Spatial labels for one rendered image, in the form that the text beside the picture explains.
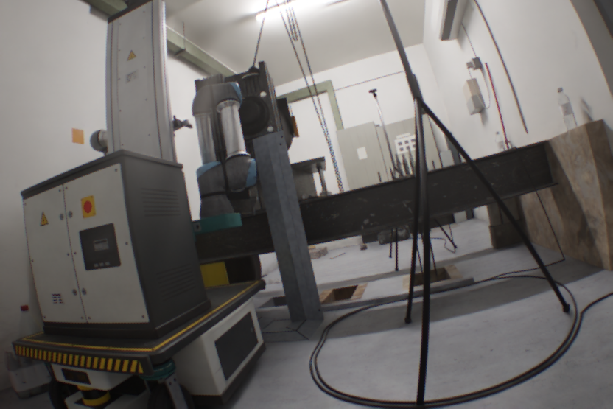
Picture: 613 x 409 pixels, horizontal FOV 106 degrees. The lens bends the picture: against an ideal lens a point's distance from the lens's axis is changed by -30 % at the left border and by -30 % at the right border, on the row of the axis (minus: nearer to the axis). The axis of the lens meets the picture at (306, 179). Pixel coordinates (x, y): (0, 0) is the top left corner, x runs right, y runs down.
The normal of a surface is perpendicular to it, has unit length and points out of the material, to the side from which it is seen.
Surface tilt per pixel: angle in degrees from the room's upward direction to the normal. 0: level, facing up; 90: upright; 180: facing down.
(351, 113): 90
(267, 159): 90
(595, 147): 90
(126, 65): 90
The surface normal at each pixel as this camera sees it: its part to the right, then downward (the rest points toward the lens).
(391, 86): -0.29, -0.05
